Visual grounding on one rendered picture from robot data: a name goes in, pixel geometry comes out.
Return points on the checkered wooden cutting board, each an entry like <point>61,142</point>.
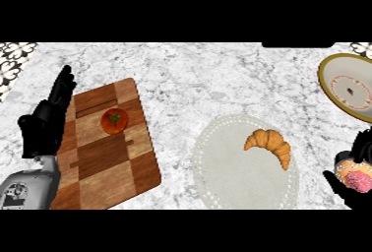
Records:
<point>106,147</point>

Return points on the round white lace placemat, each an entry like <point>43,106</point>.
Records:
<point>242,170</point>

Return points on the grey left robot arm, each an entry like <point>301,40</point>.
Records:
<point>28,187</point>

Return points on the golden croissant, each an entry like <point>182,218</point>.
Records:
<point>273,142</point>

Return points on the red tomato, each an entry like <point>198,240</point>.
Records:
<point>114,121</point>

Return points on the white gold-rimmed bowl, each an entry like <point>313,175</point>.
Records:
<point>351,85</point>

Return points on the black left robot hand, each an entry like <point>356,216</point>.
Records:
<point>43,128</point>

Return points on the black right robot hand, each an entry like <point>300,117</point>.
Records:
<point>356,195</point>

